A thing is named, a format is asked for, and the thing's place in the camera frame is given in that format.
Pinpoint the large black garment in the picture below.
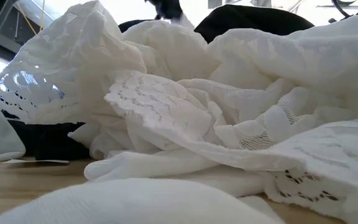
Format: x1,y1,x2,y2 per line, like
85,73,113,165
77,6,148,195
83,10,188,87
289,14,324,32
193,4,316,44

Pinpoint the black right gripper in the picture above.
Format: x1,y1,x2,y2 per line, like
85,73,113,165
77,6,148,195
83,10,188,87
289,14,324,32
144,0,183,20

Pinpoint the yellow cable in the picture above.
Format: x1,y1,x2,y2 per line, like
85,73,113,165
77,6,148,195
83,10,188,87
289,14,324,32
39,0,46,31
14,1,39,35

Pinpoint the white ribbed cloth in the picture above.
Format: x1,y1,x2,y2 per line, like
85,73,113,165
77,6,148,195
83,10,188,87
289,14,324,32
0,177,287,224

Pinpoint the white paper tag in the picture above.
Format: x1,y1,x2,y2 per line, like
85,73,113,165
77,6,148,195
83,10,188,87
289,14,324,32
2,159,70,164

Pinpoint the small black garment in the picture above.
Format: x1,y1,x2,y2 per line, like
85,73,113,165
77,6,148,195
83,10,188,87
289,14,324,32
1,109,90,162

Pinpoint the white knit garment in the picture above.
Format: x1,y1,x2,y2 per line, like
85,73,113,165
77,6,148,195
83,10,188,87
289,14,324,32
208,14,358,124

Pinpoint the white smooth garment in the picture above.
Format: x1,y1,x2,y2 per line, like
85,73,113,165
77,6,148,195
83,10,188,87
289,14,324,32
84,151,264,198

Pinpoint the black hanging cable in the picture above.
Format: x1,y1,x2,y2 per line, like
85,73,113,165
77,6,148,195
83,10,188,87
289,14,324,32
328,0,358,24

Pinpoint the white lace garment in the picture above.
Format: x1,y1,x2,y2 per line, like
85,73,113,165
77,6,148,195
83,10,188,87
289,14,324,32
0,0,358,224

